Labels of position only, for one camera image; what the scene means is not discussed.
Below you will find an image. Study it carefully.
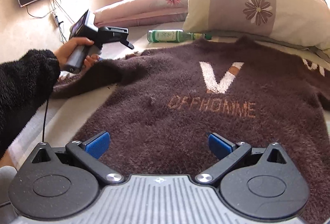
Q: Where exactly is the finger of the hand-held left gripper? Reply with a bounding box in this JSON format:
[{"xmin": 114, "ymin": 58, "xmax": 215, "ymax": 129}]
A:
[{"xmin": 117, "ymin": 36, "xmax": 134, "ymax": 50}]

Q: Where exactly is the black television cable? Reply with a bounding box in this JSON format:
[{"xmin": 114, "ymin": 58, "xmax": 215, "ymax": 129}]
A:
[{"xmin": 26, "ymin": 0, "xmax": 70, "ymax": 44}]

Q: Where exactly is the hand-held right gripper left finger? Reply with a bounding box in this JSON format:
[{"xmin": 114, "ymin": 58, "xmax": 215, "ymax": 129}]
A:
[{"xmin": 31, "ymin": 131, "xmax": 125, "ymax": 186}]

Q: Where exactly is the folded pink floral quilt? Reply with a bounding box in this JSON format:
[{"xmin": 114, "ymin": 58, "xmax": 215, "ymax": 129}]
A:
[{"xmin": 93, "ymin": 0, "xmax": 198, "ymax": 27}]

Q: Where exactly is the person's left hand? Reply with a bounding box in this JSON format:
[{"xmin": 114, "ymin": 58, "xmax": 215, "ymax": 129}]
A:
[{"xmin": 55, "ymin": 37, "xmax": 100, "ymax": 72}]

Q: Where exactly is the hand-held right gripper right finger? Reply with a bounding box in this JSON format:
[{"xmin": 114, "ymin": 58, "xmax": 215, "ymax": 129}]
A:
[{"xmin": 194, "ymin": 133, "xmax": 287, "ymax": 185}]

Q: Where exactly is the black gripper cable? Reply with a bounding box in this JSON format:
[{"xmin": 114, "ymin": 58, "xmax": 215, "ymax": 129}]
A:
[{"xmin": 41, "ymin": 98, "xmax": 50, "ymax": 143}]

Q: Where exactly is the person's leg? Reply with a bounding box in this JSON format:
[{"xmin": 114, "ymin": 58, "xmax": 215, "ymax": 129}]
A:
[{"xmin": 0, "ymin": 166, "xmax": 17, "ymax": 204}]

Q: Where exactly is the green glass bottle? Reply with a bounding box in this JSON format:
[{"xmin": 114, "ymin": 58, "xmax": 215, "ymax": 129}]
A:
[{"xmin": 147, "ymin": 29, "xmax": 212, "ymax": 43}]

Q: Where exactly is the person's left forearm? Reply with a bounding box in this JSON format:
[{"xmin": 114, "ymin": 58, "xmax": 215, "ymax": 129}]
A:
[{"xmin": 0, "ymin": 49, "xmax": 61, "ymax": 160}]

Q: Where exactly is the floral pillow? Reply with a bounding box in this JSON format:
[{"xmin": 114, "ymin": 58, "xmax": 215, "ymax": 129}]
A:
[{"xmin": 182, "ymin": 0, "xmax": 330, "ymax": 50}]

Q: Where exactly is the brown fuzzy sweater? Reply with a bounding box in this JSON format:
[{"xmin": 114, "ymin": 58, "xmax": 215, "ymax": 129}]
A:
[{"xmin": 52, "ymin": 36, "xmax": 330, "ymax": 224}]

